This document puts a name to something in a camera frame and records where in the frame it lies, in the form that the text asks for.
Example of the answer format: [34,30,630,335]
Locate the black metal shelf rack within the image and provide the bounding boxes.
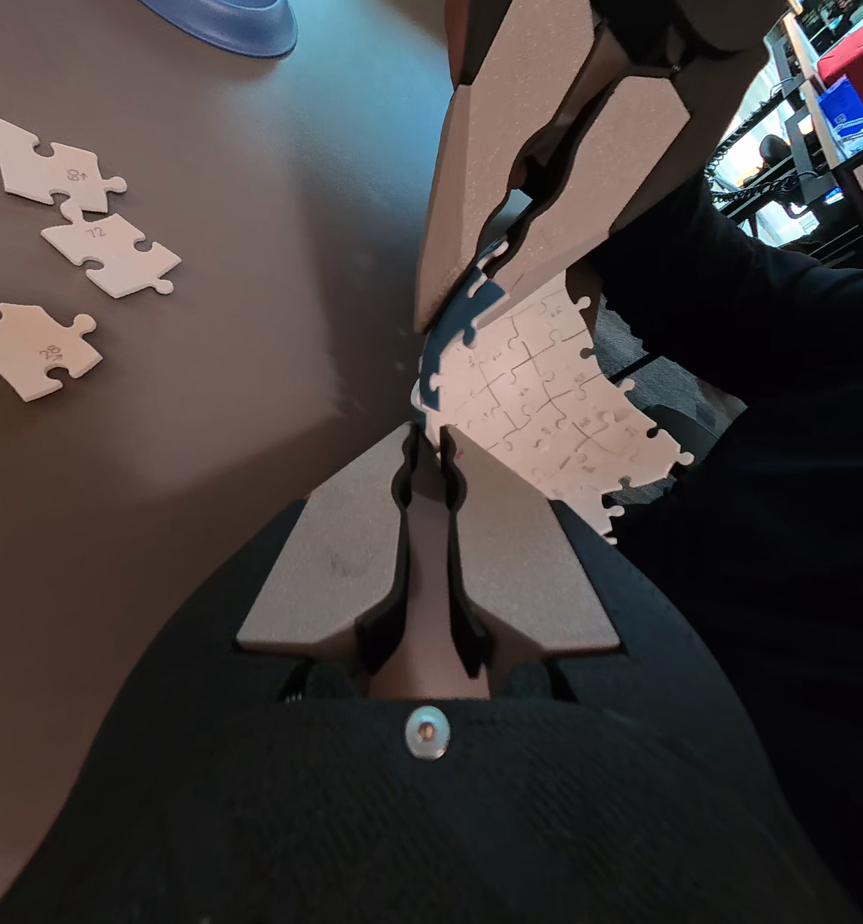
[706,14,863,268]

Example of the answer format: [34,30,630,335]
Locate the red plastic container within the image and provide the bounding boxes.
[817,18,863,91]

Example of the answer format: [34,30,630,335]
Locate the person's right hand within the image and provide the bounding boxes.
[442,0,472,93]

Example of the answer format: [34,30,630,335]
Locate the black office chair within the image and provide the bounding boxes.
[637,403,721,463]

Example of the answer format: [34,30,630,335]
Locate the blue storage bins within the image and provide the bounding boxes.
[817,76,863,149]

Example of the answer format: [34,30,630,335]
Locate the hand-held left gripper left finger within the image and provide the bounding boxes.
[235,422,419,677]

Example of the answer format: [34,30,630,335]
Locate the partly built white puzzle ball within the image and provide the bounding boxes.
[411,270,694,544]

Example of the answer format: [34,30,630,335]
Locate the white puzzle piece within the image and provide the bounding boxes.
[41,204,183,299]
[0,295,105,403]
[0,114,128,215]

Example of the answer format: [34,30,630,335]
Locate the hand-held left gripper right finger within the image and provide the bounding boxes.
[438,424,621,678]

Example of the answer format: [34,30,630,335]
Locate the black coiled cable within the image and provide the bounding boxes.
[713,179,800,205]

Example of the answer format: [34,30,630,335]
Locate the joined puzzle pieces strip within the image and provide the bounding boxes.
[411,242,513,420]

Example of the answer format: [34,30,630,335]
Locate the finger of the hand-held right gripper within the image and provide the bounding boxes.
[485,74,694,319]
[411,0,597,334]

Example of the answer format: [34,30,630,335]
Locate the blue plastic ball stand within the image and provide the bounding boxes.
[139,0,298,59]

